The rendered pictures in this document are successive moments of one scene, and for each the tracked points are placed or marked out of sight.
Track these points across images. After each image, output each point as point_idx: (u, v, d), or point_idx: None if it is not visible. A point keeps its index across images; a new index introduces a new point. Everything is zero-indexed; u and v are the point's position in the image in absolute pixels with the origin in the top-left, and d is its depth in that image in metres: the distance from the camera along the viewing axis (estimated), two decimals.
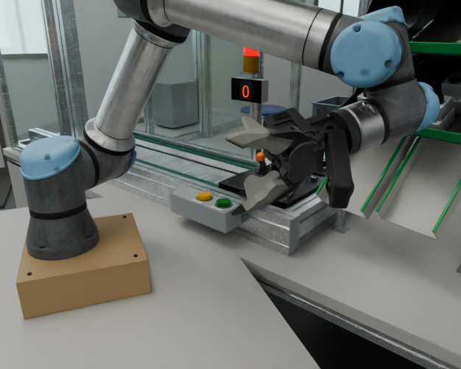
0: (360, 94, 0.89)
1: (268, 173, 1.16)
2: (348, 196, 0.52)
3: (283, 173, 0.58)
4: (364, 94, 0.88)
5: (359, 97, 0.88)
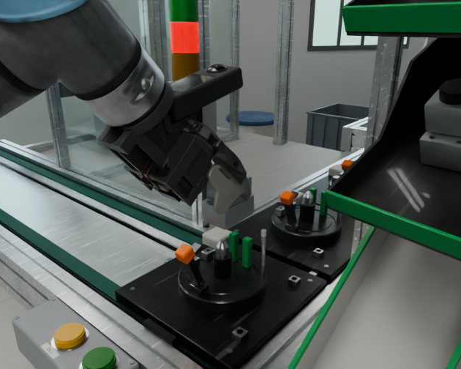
0: None
1: (203, 281, 0.60)
2: (230, 68, 0.48)
3: None
4: None
5: None
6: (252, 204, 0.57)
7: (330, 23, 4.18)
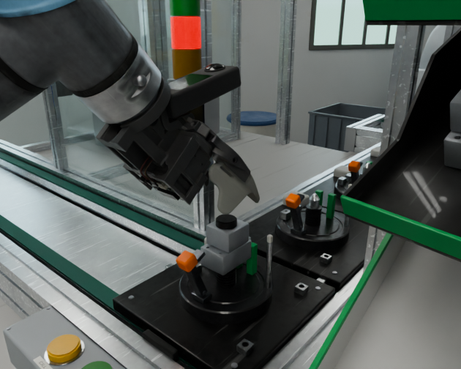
0: (211, 222, 0.58)
1: (206, 290, 0.56)
2: (229, 67, 0.49)
3: None
4: (216, 224, 0.56)
5: (210, 228, 0.57)
6: (249, 249, 0.59)
7: (331, 23, 4.14)
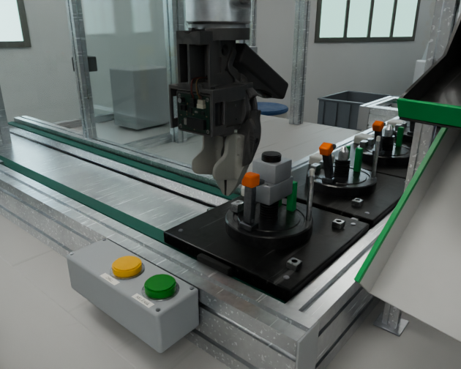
0: (257, 158, 0.63)
1: (254, 219, 0.61)
2: None
3: None
4: (263, 158, 0.61)
5: (256, 162, 0.61)
6: (291, 184, 0.64)
7: (336, 15, 4.19)
